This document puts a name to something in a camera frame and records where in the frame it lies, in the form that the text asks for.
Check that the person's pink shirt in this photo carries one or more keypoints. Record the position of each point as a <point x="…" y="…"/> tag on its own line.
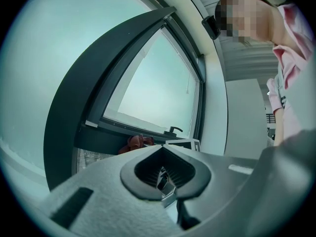
<point x="291" y="63"/>

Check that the openable frosted window sash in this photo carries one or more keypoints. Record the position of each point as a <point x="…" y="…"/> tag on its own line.
<point x="153" y="88"/>

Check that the large fixed frosted window pane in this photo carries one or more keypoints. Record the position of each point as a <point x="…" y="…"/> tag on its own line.
<point x="29" y="83"/>

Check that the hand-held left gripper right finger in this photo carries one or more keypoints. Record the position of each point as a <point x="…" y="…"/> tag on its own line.
<point x="222" y="181"/>

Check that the person's head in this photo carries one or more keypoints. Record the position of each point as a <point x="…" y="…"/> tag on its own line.
<point x="244" y="16"/>

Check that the person's right forearm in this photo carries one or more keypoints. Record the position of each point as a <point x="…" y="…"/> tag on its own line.
<point x="279" y="127"/>

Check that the dark grey window frame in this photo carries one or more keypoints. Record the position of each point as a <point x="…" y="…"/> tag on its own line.
<point x="64" y="107"/>

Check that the white partition panel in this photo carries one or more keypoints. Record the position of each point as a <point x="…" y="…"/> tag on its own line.
<point x="244" y="117"/>

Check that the black head-worn camera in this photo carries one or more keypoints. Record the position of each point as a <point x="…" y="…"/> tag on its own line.
<point x="211" y="27"/>

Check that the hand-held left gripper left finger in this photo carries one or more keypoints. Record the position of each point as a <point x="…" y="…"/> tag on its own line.
<point x="103" y="206"/>

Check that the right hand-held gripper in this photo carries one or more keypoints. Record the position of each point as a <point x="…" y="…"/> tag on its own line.
<point x="187" y="144"/>

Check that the black metal railing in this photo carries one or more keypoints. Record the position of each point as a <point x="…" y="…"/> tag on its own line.
<point x="270" y="118"/>

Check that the red wiping cloth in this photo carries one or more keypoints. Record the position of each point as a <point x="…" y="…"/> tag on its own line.
<point x="135" y="142"/>

